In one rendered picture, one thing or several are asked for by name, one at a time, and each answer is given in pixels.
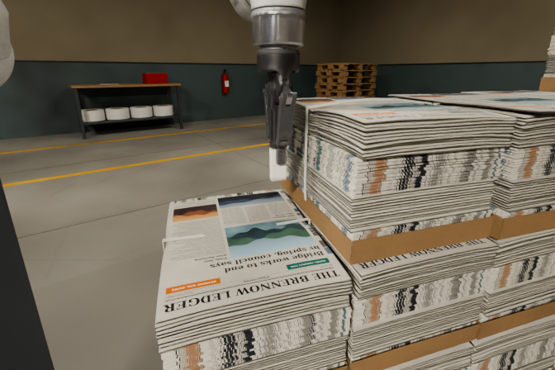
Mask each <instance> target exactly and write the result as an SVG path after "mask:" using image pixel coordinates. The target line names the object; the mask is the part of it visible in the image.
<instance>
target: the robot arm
mask: <svg viewBox="0 0 555 370"><path fill-rule="evenodd" d="M306 1H307V0H230V2H231V3H232V5H233V8H234V9H235V11H236V12H237V13H238V14H239V15H240V16H241V17H242V18H244V19H245V20H246V21H251V22H252V44H253V46H255V47H259V48H260V50H258V52H257V71H258V72H260V73H268V79H267V83H266V84H265V88H264V89H263V98H264V106H265V119H266V131H267V139H269V169H270V180H271V181H272V182H274V181H282V180H286V179H287V146H288V145H291V140H292V125H293V117H294V108H295V104H296V98H297V94H296V92H292V82H291V77H290V73H297V72H299V70H300V52H299V50H296V48H298V47H302V46H303V45H304V44H305V19H306ZM13 67H14V52H13V48H12V45H11V41H10V34H9V13H8V11H7V9H6V7H5V5H4V4H3V2H2V0H0V87H1V86H2V85H3V84H4V83H5V82H6V81H7V80H8V79H9V77H10V76H11V73H12V71H13Z"/></svg>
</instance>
